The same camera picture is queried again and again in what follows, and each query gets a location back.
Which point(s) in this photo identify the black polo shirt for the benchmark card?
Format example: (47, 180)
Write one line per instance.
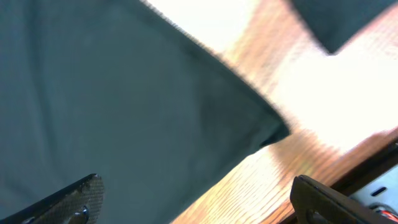
(110, 88)

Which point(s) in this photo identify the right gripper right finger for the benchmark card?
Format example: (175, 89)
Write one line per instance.
(314, 203)

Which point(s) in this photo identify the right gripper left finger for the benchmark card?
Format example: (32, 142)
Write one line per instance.
(78, 203)

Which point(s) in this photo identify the black garment under pile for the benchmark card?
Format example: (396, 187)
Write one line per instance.
(334, 22)

